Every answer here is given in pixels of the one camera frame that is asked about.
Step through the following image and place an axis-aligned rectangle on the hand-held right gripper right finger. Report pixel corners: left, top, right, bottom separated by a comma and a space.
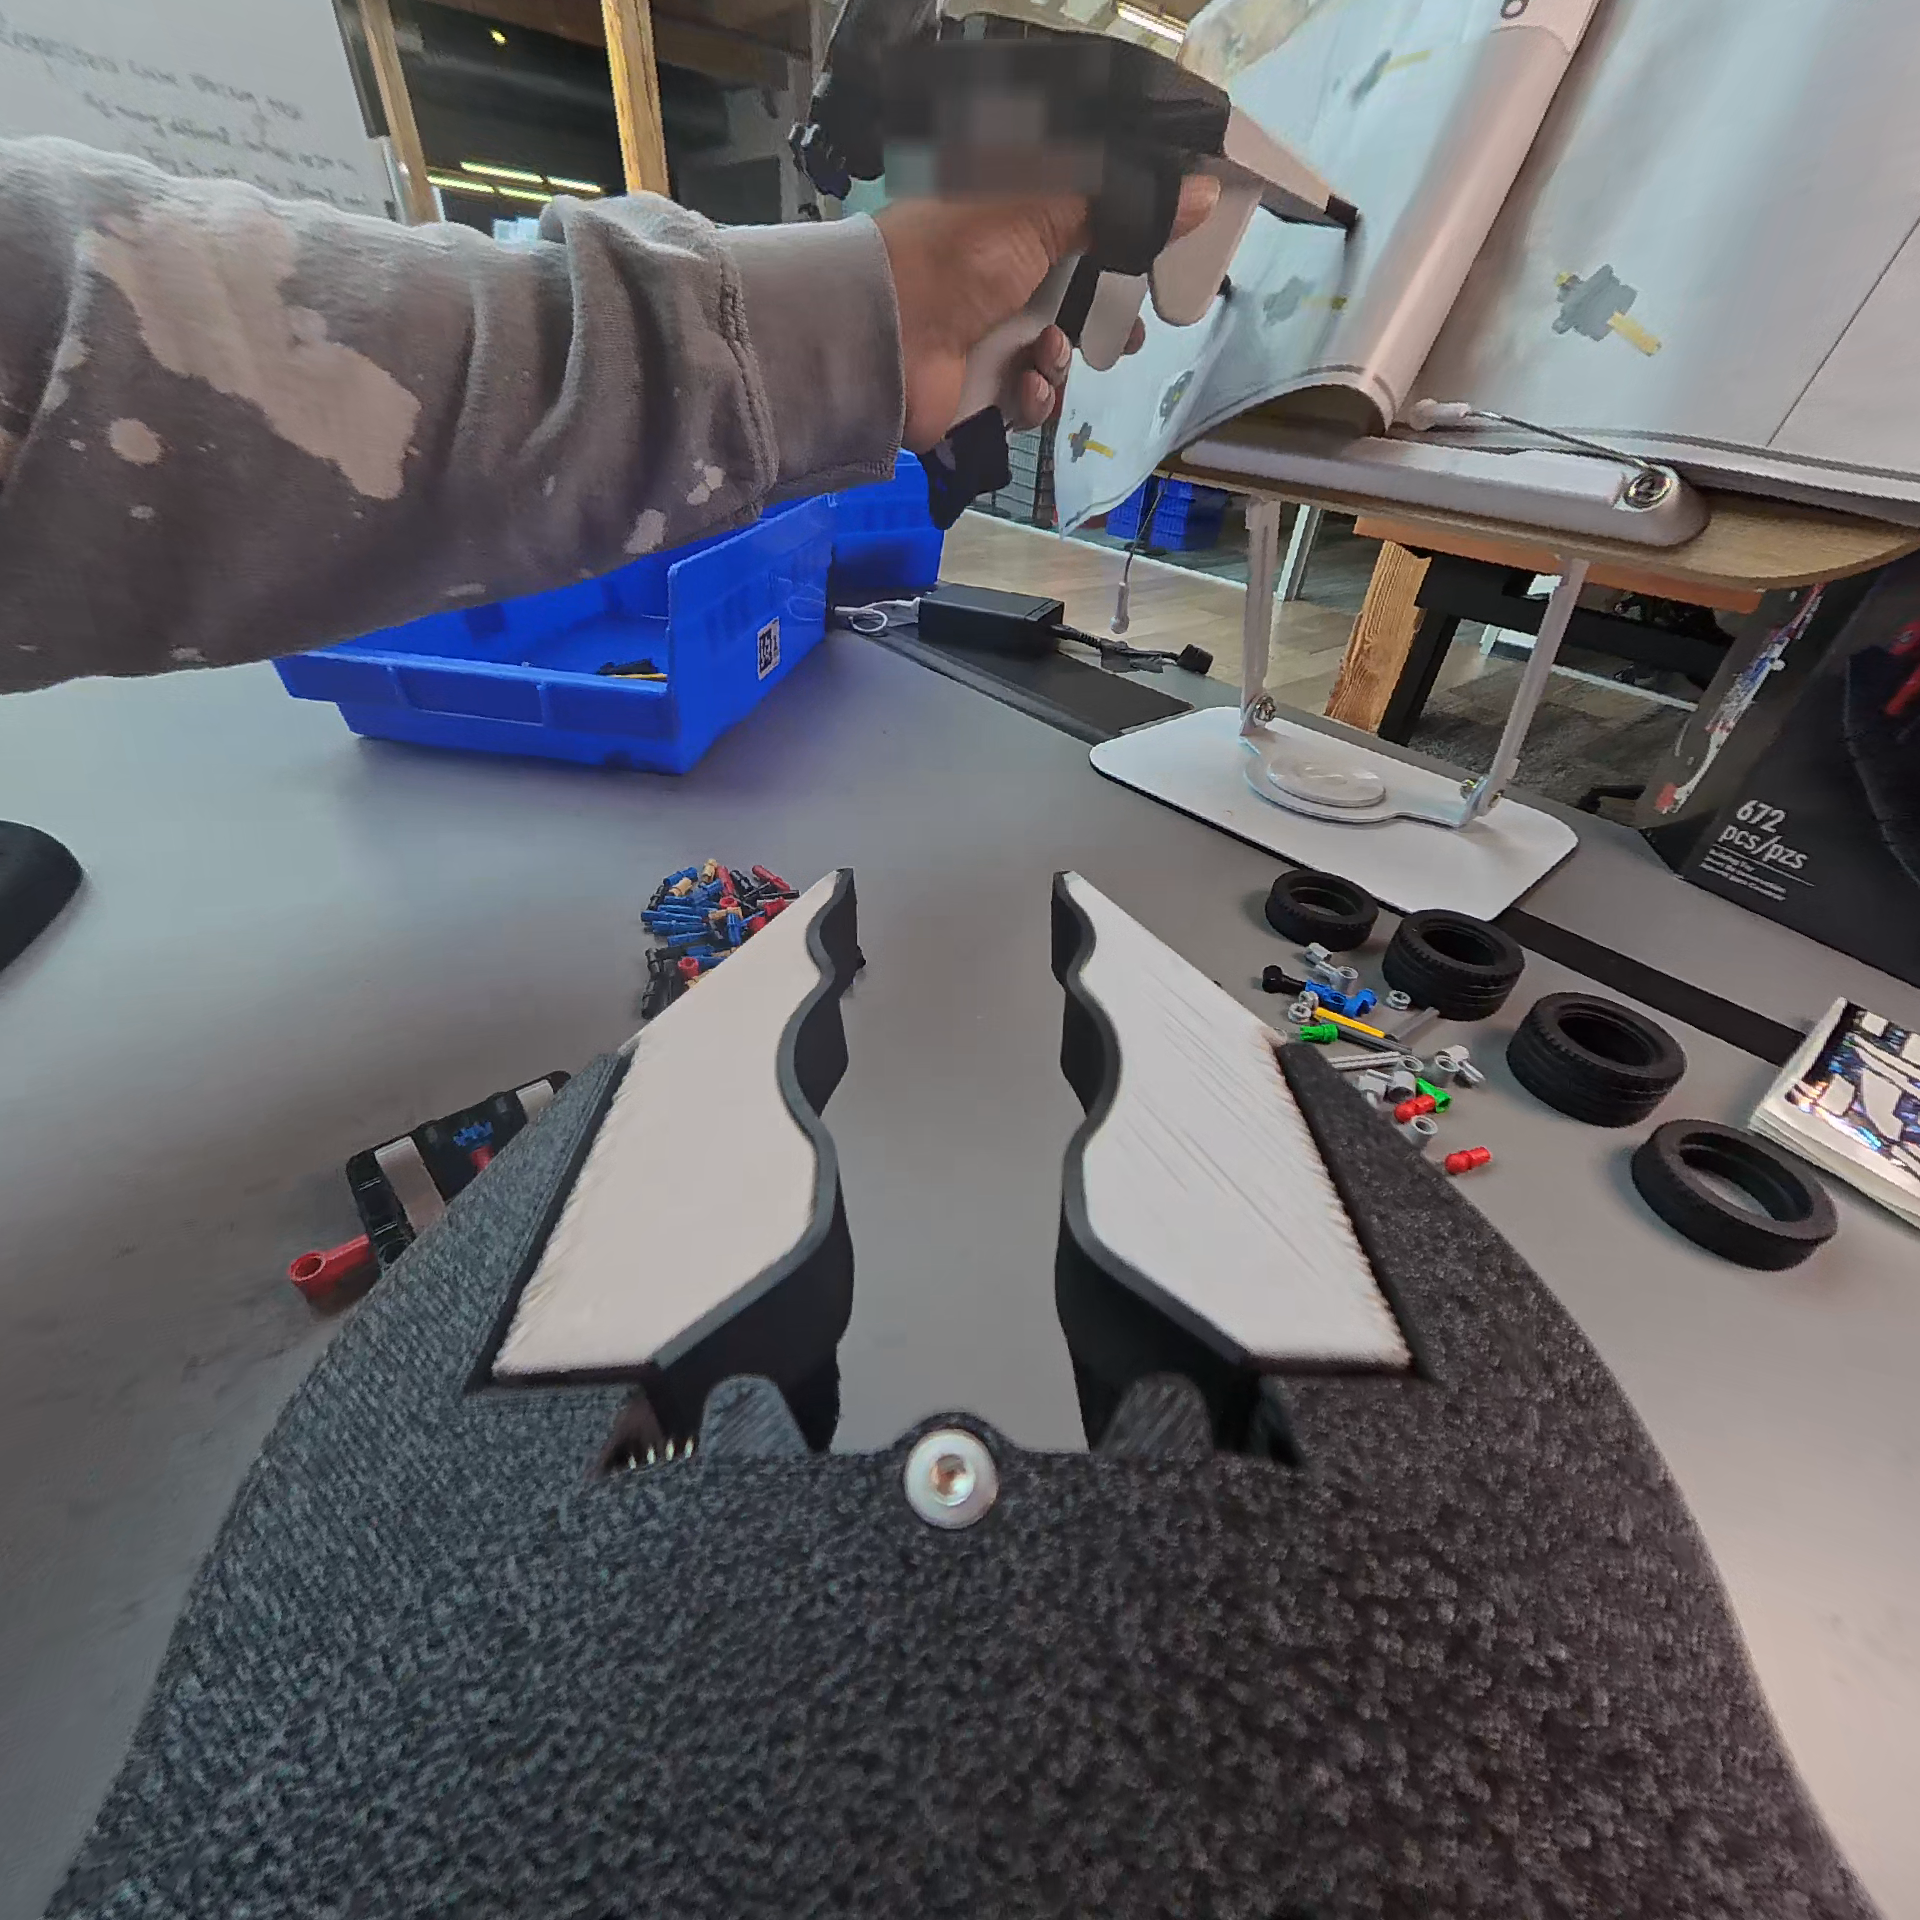
1049, 872, 1415, 1454

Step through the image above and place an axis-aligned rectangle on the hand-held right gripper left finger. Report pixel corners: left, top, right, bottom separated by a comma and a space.
492, 872, 868, 1454

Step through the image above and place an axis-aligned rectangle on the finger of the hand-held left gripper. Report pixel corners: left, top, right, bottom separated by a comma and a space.
1218, 108, 1365, 231

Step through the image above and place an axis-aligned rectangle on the black brick frame assembly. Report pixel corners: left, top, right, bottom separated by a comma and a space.
289, 1071, 577, 1316

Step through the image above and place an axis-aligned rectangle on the pile of coloured connector pins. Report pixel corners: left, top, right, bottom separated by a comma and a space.
637, 858, 804, 1023

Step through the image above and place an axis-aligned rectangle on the large instruction booklet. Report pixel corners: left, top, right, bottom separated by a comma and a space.
1049, 0, 1920, 535

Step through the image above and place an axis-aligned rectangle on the person's left forearm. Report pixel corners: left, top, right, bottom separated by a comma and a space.
0, 136, 906, 696

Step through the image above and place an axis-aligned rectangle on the grey desk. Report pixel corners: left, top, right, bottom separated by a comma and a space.
0, 600, 1920, 1920

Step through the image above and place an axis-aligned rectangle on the black desk strip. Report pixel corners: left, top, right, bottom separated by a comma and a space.
872, 623, 1808, 1067

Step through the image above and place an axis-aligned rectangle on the person's left hand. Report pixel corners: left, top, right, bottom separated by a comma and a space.
873, 171, 1225, 452

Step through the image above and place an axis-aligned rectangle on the cluster of small mixed bricks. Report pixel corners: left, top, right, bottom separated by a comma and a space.
1288, 945, 1489, 1150

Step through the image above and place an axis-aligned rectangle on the black toy tyre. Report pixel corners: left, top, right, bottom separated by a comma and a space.
1265, 866, 1383, 952
1507, 993, 1689, 1130
1381, 910, 1527, 1023
1633, 1121, 1840, 1274

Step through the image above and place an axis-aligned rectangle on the white book stand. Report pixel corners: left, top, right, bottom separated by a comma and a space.
1091, 412, 1920, 921

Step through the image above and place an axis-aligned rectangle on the wooden side table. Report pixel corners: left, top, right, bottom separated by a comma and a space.
1328, 510, 1772, 753

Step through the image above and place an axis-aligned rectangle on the black power adapter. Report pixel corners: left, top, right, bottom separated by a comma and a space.
920, 587, 1067, 655

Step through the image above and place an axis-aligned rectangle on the blue open-front plastic bin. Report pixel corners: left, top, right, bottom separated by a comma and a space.
275, 496, 837, 778

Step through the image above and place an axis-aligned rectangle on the small glossy booklet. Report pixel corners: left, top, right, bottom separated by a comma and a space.
1747, 998, 1920, 1227

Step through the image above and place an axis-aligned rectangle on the black toy set box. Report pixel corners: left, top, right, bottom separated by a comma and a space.
1642, 577, 1920, 986

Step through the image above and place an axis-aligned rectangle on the black rounded pad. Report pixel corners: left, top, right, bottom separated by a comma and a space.
0, 822, 87, 975

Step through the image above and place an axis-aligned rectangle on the whiteboard with writing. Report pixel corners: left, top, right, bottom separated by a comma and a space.
0, 0, 394, 219

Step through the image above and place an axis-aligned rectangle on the black adapter cable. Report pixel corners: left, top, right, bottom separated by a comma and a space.
1049, 623, 1217, 676

